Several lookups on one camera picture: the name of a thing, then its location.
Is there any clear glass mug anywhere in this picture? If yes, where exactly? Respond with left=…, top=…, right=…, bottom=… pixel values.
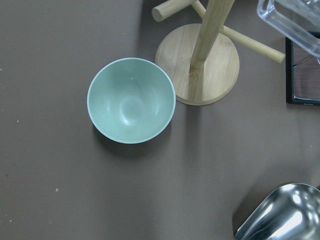
left=257, top=0, right=320, bottom=61

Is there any wooden mug tree stand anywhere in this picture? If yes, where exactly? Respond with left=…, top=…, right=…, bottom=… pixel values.
left=152, top=0, right=285, bottom=106

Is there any mint green bowl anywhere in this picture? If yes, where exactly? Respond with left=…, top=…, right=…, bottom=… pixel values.
left=86, top=57, right=176, bottom=144

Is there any stainless steel scoop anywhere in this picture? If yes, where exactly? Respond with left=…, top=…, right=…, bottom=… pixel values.
left=234, top=182, right=320, bottom=240

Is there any black framed glass rack tray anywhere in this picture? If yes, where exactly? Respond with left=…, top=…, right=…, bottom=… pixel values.
left=285, top=38, right=320, bottom=106

